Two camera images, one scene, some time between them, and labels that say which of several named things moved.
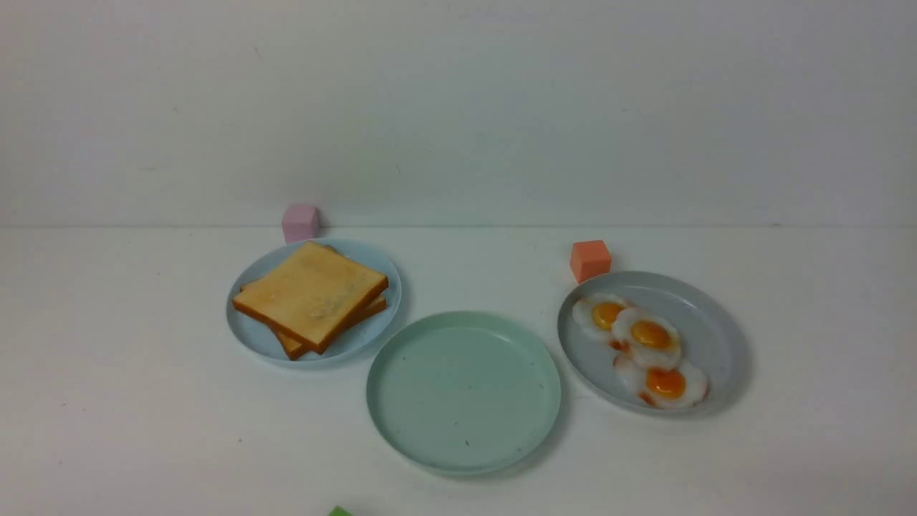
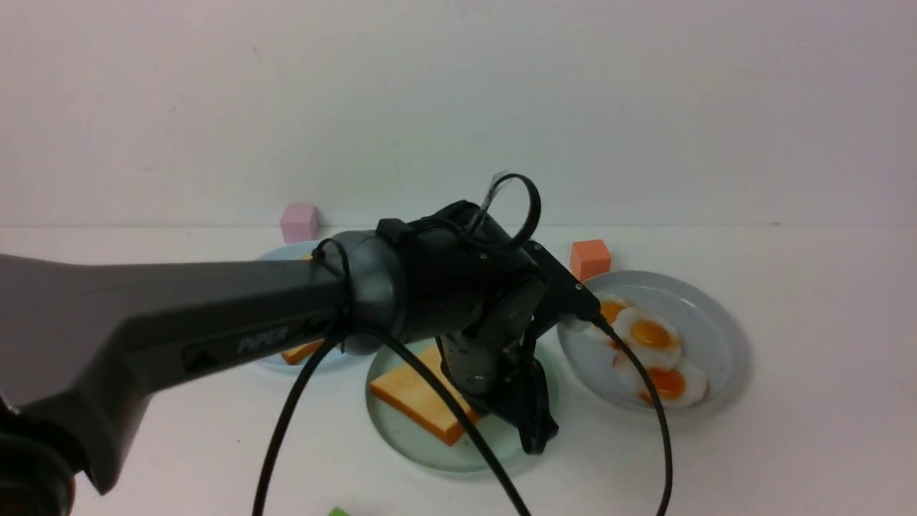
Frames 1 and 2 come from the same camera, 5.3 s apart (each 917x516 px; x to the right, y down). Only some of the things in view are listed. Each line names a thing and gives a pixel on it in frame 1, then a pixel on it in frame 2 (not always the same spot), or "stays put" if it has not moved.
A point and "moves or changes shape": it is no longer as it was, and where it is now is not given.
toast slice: (313, 295) moves or changes shape
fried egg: (681, 386) stays put
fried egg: (595, 314) stays put
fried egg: (653, 341) stays put
